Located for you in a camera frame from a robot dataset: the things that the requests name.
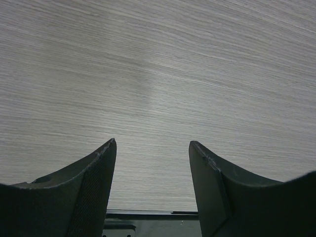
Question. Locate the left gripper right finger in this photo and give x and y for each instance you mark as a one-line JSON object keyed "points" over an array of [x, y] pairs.
{"points": [[234, 202]]}

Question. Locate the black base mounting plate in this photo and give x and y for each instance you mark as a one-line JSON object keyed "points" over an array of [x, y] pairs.
{"points": [[140, 223]]}

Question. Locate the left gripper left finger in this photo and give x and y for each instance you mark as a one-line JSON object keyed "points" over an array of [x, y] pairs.
{"points": [[70, 202]]}

